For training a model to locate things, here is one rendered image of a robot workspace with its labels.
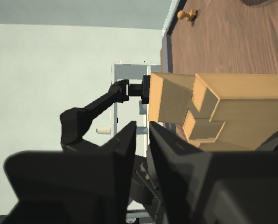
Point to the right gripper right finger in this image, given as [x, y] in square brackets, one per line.
[186, 174]

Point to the brown cardboard box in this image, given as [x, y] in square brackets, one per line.
[245, 116]

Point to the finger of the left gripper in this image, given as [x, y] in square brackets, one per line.
[271, 144]

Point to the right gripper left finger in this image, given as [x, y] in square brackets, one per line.
[105, 174]

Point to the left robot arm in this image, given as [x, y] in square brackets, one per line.
[75, 123]

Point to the black metal gantry frame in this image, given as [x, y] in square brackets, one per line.
[147, 220]

